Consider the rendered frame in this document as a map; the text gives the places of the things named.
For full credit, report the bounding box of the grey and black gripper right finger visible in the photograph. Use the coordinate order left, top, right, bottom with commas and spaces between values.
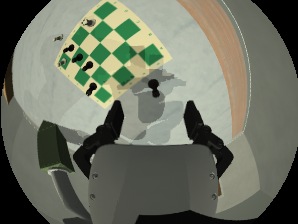
183, 100, 234, 179

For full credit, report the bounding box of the green and cream chessboard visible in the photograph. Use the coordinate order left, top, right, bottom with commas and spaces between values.
54, 0, 173, 109

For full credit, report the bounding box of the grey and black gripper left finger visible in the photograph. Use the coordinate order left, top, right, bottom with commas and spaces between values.
73, 100, 124, 180

